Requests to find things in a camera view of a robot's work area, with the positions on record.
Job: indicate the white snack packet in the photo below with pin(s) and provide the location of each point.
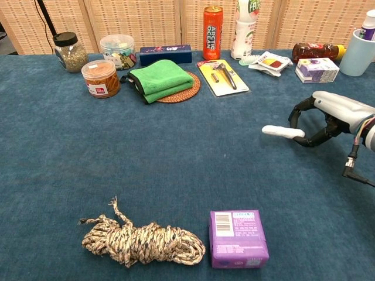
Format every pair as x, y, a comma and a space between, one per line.
271, 63

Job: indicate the dark blue rectangular box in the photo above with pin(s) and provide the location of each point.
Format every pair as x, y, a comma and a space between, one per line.
165, 54

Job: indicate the black tripod pole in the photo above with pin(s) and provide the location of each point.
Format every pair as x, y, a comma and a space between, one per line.
47, 17

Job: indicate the woven folding screen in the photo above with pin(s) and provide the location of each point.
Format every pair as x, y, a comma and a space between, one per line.
146, 20

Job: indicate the teal small brush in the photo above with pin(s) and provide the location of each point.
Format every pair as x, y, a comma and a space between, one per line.
246, 61

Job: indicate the clear jar of clips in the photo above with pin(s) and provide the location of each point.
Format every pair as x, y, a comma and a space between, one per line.
117, 49

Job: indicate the razor blister pack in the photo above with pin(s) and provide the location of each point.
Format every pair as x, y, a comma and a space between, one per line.
225, 80

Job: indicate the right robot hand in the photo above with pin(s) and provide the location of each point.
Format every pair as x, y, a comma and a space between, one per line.
342, 108

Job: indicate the purple white carton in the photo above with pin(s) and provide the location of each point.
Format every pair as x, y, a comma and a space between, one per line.
317, 70

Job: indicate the small white tube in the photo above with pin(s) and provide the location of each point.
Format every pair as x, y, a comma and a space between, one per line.
281, 131

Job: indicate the blue table mat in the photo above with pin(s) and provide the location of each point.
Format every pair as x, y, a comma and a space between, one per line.
146, 146

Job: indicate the green folded towel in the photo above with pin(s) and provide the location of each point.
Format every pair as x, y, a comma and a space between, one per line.
161, 77

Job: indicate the brown sauce bottle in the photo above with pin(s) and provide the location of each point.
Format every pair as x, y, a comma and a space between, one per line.
313, 51

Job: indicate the glass jar black lid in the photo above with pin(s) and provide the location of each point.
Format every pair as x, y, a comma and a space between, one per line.
71, 57

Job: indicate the light blue cup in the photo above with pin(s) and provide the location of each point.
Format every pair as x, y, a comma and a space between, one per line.
356, 55

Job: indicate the round woven coaster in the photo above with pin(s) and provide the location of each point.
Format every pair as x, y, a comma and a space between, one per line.
193, 87

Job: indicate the purple wrapped box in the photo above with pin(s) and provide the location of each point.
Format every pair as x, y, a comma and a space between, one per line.
238, 243

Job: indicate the orange drink can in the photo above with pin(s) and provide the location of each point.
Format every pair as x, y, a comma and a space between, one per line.
213, 35

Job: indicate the clear jar rubber bands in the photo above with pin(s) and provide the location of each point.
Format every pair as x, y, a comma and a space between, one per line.
101, 80

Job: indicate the small white bottle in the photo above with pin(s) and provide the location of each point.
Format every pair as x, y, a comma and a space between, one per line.
369, 24

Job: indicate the white bottle yellow cap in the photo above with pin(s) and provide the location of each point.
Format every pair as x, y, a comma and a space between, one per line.
244, 35

